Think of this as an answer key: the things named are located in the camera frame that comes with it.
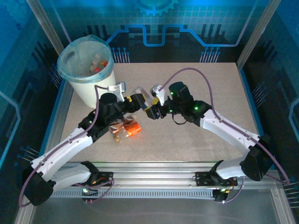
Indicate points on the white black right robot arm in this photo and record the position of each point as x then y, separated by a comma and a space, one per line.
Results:
224, 127

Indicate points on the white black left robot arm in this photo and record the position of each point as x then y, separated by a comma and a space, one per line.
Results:
65, 147

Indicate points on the white ribbed waste bin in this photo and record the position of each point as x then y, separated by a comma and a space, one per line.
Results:
93, 93

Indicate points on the blue plastic bin liner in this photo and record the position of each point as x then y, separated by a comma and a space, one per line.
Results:
70, 70

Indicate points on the copper brown label bottle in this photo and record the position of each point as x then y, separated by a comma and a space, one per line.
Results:
122, 124

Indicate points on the orange label clear bottle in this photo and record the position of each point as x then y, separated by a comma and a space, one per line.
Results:
133, 129

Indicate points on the red white label clear bottle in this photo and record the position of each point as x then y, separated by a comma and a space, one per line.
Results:
93, 64

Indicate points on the aluminium base beam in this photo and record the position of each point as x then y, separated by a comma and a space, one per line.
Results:
151, 173

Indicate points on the steel front shelf panel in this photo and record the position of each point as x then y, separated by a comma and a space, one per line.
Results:
151, 210

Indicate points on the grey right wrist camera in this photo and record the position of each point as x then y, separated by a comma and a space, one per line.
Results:
160, 94

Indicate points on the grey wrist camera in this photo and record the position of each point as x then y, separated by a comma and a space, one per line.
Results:
120, 89
160, 94

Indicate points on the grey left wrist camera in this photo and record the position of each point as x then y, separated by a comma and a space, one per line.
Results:
120, 89

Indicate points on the blue edged table side rail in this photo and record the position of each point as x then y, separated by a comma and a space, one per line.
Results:
57, 112
253, 105

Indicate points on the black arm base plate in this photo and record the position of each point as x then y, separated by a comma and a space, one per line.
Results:
105, 178
203, 178

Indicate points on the aluminium frame post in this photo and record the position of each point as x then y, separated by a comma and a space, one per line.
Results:
257, 30
46, 25

